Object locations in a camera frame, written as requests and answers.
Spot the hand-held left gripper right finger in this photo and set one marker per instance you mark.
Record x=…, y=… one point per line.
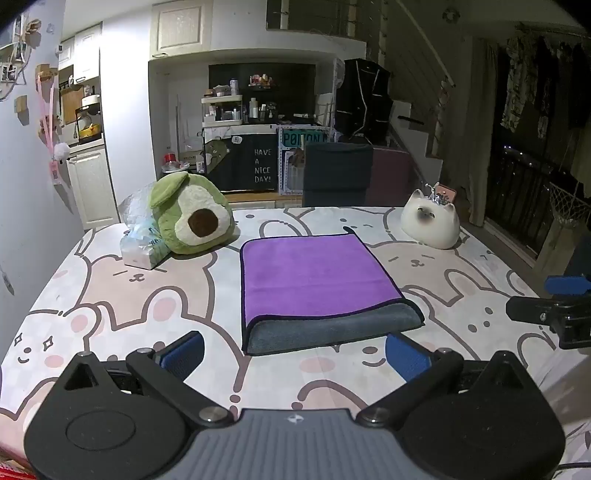
x=406, y=357

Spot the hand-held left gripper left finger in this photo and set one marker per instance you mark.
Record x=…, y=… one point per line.
x=183, y=353

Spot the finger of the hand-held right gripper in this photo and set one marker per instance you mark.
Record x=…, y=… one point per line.
x=531, y=309
x=567, y=285

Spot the purple and grey towel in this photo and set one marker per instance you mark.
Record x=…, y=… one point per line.
x=314, y=272

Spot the bunny printed bed sheet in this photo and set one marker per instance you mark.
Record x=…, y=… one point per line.
x=138, y=300

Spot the tissue pack in plastic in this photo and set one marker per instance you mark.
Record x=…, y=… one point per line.
x=137, y=251

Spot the green avocado plush toy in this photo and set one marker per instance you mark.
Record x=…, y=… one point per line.
x=175, y=240

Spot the white cat figure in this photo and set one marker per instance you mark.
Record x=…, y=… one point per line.
x=429, y=230

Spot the small pink box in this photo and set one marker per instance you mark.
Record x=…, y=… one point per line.
x=447, y=193

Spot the beige curtain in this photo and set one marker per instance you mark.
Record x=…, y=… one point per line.
x=482, y=134

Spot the mauve sofa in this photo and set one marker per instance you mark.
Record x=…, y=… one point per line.
x=392, y=177

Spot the white kitchen cabinet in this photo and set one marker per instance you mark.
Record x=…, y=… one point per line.
x=94, y=189

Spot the dark chair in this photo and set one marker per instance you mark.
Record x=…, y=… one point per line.
x=337, y=175

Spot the black printed cloth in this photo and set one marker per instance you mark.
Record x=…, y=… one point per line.
x=244, y=164

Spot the teal framed sign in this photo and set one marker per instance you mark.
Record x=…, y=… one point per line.
x=291, y=180

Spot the dark hanging clothes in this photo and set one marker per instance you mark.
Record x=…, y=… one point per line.
x=545, y=78

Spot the white staircase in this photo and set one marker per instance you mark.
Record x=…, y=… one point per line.
x=415, y=129

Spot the white tiered storage rack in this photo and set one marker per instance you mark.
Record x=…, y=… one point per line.
x=222, y=110

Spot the black hanging jacket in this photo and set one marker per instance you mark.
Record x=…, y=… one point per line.
x=362, y=99

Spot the white overhead cabinet door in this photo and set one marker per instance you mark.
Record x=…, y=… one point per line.
x=181, y=27

